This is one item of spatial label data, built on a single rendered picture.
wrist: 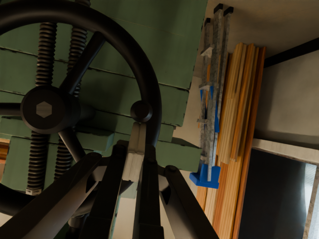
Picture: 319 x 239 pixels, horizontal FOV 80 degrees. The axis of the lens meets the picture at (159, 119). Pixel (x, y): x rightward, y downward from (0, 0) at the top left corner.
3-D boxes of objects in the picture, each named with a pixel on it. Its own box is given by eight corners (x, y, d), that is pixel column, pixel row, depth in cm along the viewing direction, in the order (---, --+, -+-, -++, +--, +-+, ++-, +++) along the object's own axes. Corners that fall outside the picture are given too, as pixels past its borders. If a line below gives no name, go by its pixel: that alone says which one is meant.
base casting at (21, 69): (192, 90, 45) (184, 128, 45) (161, 105, 103) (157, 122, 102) (-12, 44, 40) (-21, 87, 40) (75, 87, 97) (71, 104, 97)
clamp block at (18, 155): (96, 151, 34) (86, 201, 34) (107, 141, 47) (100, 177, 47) (6, 135, 32) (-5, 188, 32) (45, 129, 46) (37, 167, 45)
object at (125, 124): (174, 125, 45) (171, 142, 45) (163, 123, 66) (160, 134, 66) (-9, 88, 40) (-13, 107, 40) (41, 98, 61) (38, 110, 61)
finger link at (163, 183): (141, 173, 15) (179, 179, 15) (144, 142, 19) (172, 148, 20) (137, 189, 15) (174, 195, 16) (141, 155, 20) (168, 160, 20)
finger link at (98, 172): (119, 186, 15) (80, 180, 15) (127, 153, 20) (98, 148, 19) (123, 170, 15) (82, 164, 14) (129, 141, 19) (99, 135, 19)
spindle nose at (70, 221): (91, 204, 56) (83, 244, 56) (95, 196, 62) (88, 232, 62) (70, 201, 56) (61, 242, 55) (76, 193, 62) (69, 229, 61)
